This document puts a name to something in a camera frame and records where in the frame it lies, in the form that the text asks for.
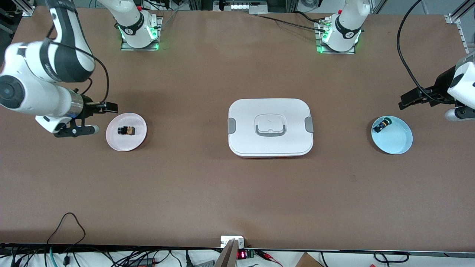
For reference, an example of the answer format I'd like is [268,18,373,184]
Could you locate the black looped thin cable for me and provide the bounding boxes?
[46,212,86,247]

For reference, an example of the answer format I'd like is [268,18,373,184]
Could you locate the aluminium extrusion frame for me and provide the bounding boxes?
[447,0,475,56]

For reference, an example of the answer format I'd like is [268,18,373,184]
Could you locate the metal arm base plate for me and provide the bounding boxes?
[120,17,164,51]
[315,20,357,55]

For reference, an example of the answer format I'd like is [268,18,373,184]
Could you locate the pale pink round plate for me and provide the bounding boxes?
[106,112,148,152]

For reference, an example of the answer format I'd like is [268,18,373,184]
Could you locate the black cable to arm base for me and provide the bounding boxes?
[256,11,329,32]

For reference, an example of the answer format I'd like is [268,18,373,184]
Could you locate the small white box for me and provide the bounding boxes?
[220,235,245,249]

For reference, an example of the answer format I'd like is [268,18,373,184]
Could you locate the black coiled cable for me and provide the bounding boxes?
[373,251,410,264]

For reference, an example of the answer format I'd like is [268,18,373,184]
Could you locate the white lidded container box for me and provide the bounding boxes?
[227,98,314,158]

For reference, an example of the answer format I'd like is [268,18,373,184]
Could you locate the green blue switch module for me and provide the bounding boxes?
[373,117,393,134]

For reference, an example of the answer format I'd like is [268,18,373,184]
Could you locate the light blue round plate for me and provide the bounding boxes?
[371,116,413,155]

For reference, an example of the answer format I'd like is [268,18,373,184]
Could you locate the red clip leads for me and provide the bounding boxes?
[258,250,283,267]

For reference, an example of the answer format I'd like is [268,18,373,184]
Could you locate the grey metal bar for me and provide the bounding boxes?
[214,239,239,267]

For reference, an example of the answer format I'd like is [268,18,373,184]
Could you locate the brown cardboard piece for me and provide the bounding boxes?
[295,253,324,267]

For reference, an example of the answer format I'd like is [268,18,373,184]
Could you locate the white power strip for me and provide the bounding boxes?
[230,0,268,14]

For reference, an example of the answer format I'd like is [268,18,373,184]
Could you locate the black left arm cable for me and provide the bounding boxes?
[396,0,451,104]

